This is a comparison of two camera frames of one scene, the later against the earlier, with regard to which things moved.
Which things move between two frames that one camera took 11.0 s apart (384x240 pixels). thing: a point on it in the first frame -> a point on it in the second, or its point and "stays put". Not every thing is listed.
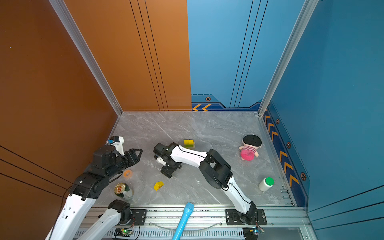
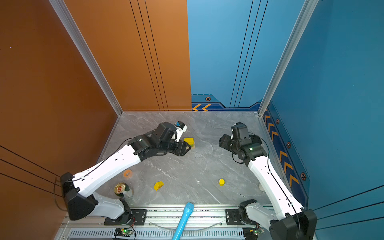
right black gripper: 167,173 -> 224,140
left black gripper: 132,156 -> 182,149
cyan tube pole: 188,210 stays put
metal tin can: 122,190 stays put
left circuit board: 124,232 stays put
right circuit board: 252,233 stays put
